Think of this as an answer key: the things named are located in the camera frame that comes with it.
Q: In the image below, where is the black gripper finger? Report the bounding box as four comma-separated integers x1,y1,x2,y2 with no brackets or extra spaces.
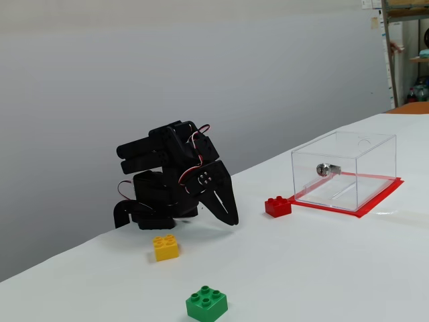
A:
214,186,240,227
195,170,233,226

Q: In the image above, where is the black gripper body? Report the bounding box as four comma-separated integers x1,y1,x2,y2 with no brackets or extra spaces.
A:
182,160,233,199

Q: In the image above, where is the green lego brick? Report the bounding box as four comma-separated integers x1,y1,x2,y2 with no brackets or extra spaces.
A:
186,285,229,322

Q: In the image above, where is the red lego brick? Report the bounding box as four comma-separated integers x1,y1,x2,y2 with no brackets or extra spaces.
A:
264,196,292,219

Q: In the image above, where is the yellow lego brick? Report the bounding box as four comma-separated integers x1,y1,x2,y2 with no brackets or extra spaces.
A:
152,234,180,262

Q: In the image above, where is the transparent plastic box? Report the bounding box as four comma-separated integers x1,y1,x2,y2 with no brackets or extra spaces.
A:
290,130,397,212

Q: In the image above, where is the black table clamp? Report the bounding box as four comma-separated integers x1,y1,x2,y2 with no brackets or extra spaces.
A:
113,200,135,229

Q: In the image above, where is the silver cam lock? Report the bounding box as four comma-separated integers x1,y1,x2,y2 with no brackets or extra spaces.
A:
316,162,342,177

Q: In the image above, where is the red base mat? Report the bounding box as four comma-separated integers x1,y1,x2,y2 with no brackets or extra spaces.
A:
288,171,405,220

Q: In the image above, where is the orange table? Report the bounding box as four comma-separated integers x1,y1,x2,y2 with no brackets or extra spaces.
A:
384,101,429,115

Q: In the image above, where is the metal shelving rack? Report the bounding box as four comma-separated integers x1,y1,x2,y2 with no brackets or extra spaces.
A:
381,0,429,109

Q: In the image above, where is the red white servo cable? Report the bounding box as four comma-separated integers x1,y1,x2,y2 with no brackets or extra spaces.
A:
117,180,135,202
186,124,212,162
178,157,204,186

